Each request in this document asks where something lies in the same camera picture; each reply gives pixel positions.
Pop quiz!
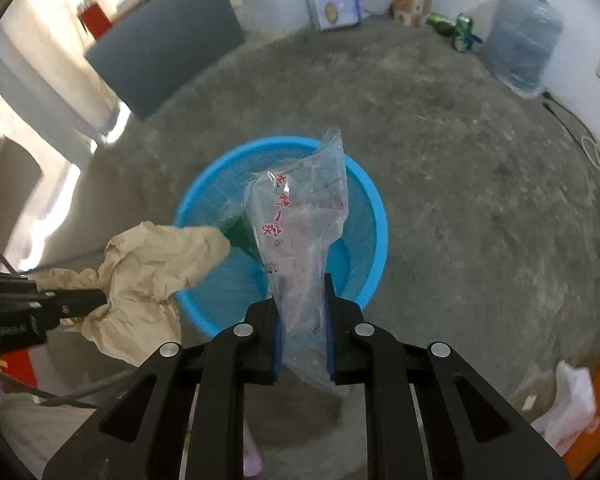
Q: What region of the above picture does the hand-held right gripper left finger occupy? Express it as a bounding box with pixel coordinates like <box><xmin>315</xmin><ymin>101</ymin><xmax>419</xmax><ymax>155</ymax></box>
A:
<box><xmin>42</xmin><ymin>300</ymin><xmax>283</xmax><ymax>480</ymax></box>

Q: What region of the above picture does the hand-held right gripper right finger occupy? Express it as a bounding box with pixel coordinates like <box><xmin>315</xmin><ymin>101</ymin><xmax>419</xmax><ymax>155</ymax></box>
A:
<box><xmin>324</xmin><ymin>274</ymin><xmax>571</xmax><ymax>480</ymax></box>

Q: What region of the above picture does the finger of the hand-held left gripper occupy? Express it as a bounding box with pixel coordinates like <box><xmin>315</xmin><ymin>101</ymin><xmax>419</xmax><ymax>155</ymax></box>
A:
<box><xmin>0</xmin><ymin>271</ymin><xmax>56</xmax><ymax>298</ymax></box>
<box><xmin>27</xmin><ymin>287</ymin><xmax>108</xmax><ymax>322</ymax></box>

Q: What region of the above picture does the blue water jug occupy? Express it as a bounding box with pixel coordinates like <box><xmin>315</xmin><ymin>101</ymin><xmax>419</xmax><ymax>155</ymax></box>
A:
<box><xmin>482</xmin><ymin>0</ymin><xmax>565</xmax><ymax>98</ymax></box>

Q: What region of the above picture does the orange furniture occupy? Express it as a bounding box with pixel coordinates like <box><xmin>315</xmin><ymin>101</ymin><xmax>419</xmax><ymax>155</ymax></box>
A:
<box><xmin>562</xmin><ymin>352</ymin><xmax>600</xmax><ymax>480</ymax></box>

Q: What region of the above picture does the clear plastic bag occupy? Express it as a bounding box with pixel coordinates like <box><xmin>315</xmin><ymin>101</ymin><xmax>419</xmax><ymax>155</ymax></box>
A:
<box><xmin>242</xmin><ymin>127</ymin><xmax>348</xmax><ymax>396</ymax></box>

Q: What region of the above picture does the blue plastic basket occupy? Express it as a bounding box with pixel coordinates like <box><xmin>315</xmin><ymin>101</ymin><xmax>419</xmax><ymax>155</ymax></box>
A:
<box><xmin>173</xmin><ymin>135</ymin><xmax>388</xmax><ymax>338</ymax></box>

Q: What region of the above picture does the grey cabinet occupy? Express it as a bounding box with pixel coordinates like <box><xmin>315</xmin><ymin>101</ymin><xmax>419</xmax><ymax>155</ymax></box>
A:
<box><xmin>84</xmin><ymin>0</ymin><xmax>246</xmax><ymax>121</ymax></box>

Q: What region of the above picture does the beige paper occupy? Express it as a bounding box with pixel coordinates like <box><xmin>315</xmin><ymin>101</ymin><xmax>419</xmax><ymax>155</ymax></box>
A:
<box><xmin>37</xmin><ymin>222</ymin><xmax>231</xmax><ymax>367</ymax></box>

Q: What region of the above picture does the green plastic bottle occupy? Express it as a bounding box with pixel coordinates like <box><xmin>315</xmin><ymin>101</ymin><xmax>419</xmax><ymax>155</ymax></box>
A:
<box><xmin>220</xmin><ymin>215</ymin><xmax>255</xmax><ymax>257</ymax></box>

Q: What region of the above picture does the red thermos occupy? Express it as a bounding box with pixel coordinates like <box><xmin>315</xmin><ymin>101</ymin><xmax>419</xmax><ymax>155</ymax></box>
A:
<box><xmin>77</xmin><ymin>1</ymin><xmax>113</xmax><ymax>40</ymax></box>

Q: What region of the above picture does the black cable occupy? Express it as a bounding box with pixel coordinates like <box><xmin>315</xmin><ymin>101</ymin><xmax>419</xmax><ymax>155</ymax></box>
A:
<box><xmin>542</xmin><ymin>90</ymin><xmax>600</xmax><ymax>161</ymax></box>

